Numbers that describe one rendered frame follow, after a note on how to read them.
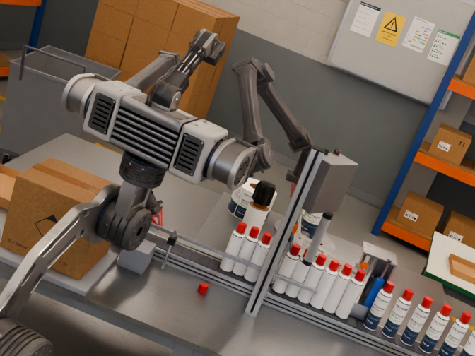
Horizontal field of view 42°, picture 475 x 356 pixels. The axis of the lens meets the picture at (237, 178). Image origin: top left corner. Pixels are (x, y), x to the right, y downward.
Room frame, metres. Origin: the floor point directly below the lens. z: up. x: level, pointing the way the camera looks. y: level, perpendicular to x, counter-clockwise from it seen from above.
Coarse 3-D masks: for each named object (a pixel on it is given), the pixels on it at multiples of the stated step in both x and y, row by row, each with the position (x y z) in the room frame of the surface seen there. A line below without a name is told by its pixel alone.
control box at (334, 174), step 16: (336, 160) 2.06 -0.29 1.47; (352, 160) 2.13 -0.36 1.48; (320, 176) 2.00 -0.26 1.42; (336, 176) 2.03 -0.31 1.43; (352, 176) 2.11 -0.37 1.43; (320, 192) 1.99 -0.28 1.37; (336, 192) 2.07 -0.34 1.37; (304, 208) 2.01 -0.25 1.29; (320, 208) 2.02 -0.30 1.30; (336, 208) 2.11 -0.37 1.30
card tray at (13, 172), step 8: (0, 168) 2.38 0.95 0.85; (8, 168) 2.37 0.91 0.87; (0, 176) 2.34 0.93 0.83; (8, 176) 2.37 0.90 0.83; (0, 184) 2.27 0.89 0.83; (8, 184) 2.30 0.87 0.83; (0, 192) 2.21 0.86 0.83; (8, 192) 2.24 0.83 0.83; (0, 200) 2.11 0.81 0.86; (8, 200) 2.11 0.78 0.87
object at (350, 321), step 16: (160, 240) 2.22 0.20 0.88; (192, 256) 2.18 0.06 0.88; (208, 256) 2.23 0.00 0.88; (224, 272) 2.15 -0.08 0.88; (304, 304) 2.13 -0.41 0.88; (336, 320) 2.11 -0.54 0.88; (352, 320) 2.15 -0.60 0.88; (384, 336) 2.12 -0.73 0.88; (400, 336) 2.17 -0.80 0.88; (416, 352) 2.09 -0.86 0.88; (432, 352) 2.13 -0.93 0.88
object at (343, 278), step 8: (344, 264) 2.16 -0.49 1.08; (344, 272) 2.15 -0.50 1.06; (336, 280) 2.15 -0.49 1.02; (344, 280) 2.14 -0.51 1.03; (336, 288) 2.14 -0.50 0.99; (344, 288) 2.14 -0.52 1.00; (328, 296) 2.15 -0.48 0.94; (336, 296) 2.14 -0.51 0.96; (328, 304) 2.14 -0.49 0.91; (336, 304) 2.14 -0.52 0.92; (328, 312) 2.14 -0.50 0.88
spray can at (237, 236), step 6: (240, 222) 2.18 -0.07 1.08; (240, 228) 2.17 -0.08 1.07; (234, 234) 2.16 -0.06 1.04; (240, 234) 2.17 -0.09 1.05; (234, 240) 2.16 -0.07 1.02; (240, 240) 2.16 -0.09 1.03; (228, 246) 2.17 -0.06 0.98; (234, 246) 2.16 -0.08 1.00; (240, 246) 2.17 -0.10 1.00; (228, 252) 2.16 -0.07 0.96; (234, 252) 2.16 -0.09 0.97; (222, 264) 2.16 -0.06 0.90; (228, 264) 2.16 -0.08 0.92; (234, 264) 2.18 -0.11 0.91; (222, 270) 2.16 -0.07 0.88; (228, 270) 2.16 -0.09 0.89
